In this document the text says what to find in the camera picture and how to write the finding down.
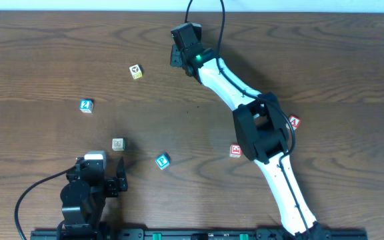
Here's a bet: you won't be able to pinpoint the blue number 2 block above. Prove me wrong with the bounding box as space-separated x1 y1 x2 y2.
79 99 94 113

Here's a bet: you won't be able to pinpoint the red letter A block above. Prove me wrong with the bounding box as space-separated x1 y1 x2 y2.
289 115 301 131

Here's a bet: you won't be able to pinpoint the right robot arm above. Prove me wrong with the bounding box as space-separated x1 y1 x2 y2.
171 22 324 239

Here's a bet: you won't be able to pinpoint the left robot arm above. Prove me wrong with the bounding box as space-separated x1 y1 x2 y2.
56 157 128 240

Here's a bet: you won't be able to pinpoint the butterfly wooden block green side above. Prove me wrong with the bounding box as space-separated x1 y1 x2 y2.
111 138 125 151

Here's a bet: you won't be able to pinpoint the blue letter P block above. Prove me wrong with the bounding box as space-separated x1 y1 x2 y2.
155 153 170 170

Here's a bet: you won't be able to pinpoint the yellow symbol wooden block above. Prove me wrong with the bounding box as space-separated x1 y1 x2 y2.
129 64 143 79

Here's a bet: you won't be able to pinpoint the red picture wooden block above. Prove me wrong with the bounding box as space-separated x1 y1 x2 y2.
229 144 242 157

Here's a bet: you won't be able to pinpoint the black mounting rail base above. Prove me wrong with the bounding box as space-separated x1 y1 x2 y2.
30 227 369 240

